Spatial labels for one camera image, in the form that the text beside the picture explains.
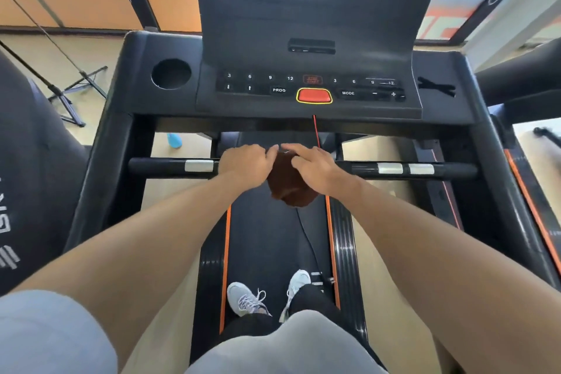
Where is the person's grey shoe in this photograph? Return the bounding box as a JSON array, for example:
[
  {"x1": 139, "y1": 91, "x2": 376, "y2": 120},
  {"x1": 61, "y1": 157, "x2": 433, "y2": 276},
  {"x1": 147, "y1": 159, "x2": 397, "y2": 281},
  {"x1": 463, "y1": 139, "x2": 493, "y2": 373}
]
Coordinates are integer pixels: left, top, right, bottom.
[
  {"x1": 226, "y1": 281, "x2": 271, "y2": 318},
  {"x1": 278, "y1": 269, "x2": 313, "y2": 324}
]

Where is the person's grey shirt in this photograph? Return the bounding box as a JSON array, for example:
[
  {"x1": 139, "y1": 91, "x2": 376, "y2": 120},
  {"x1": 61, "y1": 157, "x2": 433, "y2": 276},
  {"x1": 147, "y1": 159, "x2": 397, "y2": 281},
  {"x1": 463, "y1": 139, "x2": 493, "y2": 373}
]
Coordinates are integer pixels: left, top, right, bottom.
[{"x1": 0, "y1": 289, "x2": 390, "y2": 374}]

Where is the orange patterned parapet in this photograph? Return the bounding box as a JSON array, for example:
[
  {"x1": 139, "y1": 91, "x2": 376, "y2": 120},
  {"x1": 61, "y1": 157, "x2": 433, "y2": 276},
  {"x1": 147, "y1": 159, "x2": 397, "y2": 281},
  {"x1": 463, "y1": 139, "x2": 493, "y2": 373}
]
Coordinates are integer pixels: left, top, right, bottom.
[{"x1": 0, "y1": 0, "x2": 488, "y2": 42}]

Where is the black stair climber machine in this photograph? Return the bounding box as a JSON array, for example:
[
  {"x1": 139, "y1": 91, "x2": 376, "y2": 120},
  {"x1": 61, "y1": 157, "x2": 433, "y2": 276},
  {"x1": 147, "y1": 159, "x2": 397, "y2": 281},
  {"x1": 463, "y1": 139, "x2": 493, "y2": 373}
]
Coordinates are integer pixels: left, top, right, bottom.
[{"x1": 0, "y1": 50, "x2": 89, "y2": 296}]

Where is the person's left hand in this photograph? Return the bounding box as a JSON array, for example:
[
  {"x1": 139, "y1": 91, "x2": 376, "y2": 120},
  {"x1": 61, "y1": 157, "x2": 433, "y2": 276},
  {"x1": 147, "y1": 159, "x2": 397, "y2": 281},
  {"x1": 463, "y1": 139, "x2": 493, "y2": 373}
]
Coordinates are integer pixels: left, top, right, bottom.
[{"x1": 217, "y1": 143, "x2": 281, "y2": 191}]

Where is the brown microfibre cloth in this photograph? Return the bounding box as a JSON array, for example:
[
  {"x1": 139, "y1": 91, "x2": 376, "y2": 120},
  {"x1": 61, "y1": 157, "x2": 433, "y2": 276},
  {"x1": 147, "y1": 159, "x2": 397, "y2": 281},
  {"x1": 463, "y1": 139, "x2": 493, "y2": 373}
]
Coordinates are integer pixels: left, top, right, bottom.
[{"x1": 266, "y1": 151, "x2": 321, "y2": 209}]

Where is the person's right hand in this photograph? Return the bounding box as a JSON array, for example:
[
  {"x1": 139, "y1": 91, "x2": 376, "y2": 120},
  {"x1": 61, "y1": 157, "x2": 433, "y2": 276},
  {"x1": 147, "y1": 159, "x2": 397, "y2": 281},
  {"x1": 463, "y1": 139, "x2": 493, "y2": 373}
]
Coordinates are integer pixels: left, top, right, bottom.
[{"x1": 280, "y1": 143, "x2": 352, "y2": 198}]

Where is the person's right grey shoe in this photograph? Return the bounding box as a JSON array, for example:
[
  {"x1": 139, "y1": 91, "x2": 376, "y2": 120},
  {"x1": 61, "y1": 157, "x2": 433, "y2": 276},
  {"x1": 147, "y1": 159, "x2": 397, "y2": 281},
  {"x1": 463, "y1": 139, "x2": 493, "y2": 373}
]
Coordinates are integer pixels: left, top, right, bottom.
[{"x1": 278, "y1": 269, "x2": 313, "y2": 324}]

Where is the black treadmill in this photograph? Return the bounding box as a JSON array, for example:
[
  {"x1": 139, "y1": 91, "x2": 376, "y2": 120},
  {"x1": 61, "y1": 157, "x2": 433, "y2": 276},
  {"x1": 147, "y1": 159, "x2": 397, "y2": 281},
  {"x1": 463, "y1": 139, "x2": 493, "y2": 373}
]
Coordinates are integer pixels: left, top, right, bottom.
[
  {"x1": 475, "y1": 37, "x2": 561, "y2": 276},
  {"x1": 65, "y1": 0, "x2": 561, "y2": 370}
]

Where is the person's right forearm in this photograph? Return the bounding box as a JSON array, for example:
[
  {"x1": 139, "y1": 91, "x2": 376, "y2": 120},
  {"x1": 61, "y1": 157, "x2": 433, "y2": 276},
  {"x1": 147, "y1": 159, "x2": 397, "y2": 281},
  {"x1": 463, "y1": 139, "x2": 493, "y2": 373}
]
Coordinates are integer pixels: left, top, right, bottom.
[{"x1": 337, "y1": 176, "x2": 561, "y2": 374}]

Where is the person's left forearm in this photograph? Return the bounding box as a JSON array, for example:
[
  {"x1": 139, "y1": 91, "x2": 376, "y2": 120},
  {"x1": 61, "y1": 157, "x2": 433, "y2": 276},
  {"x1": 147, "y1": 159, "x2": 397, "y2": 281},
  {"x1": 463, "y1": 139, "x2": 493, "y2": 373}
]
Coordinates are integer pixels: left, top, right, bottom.
[{"x1": 8, "y1": 172, "x2": 246, "y2": 372}]

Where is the white column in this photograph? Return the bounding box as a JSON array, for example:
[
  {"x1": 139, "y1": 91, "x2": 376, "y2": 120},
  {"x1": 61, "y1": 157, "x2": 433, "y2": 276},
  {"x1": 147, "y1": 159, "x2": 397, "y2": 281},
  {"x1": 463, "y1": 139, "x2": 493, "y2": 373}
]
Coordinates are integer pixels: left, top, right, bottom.
[{"x1": 463, "y1": 0, "x2": 561, "y2": 73}]

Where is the black cord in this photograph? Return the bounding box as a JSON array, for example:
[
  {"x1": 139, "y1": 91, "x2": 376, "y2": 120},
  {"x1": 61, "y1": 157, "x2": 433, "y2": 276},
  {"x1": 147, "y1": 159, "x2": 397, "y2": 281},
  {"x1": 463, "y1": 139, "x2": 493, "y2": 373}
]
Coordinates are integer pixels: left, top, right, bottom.
[{"x1": 295, "y1": 206, "x2": 336, "y2": 289}]

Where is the person's left grey shoe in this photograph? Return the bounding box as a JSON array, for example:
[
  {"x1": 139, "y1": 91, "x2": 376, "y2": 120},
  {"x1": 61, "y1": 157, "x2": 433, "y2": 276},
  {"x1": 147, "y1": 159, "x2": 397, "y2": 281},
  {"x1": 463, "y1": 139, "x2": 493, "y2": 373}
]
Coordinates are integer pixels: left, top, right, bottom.
[{"x1": 226, "y1": 281, "x2": 271, "y2": 318}]

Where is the black pole tripod stand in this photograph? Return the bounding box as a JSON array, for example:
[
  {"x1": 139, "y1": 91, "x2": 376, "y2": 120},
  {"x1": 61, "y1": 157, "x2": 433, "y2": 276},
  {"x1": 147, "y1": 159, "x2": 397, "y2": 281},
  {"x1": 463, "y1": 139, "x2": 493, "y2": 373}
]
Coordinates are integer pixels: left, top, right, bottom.
[{"x1": 0, "y1": 41, "x2": 87, "y2": 128}]

